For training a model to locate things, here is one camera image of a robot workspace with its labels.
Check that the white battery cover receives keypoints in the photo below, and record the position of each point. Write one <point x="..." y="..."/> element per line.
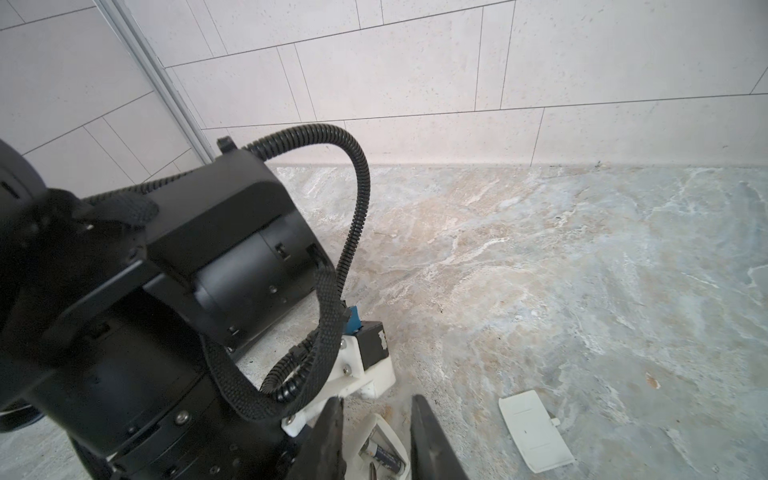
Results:
<point x="534" y="432"/>

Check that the white remote control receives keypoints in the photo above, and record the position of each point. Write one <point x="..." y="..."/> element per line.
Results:
<point x="361" y="466"/>

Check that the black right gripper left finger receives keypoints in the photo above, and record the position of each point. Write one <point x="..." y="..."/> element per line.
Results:
<point x="320" y="457"/>

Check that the aluminium corner post left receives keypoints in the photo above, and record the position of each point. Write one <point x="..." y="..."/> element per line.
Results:
<point x="128" y="32"/>

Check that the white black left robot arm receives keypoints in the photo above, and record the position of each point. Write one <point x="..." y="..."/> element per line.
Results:
<point x="169" y="328"/>

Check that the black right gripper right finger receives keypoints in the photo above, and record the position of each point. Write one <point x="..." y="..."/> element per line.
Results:
<point x="432" y="456"/>

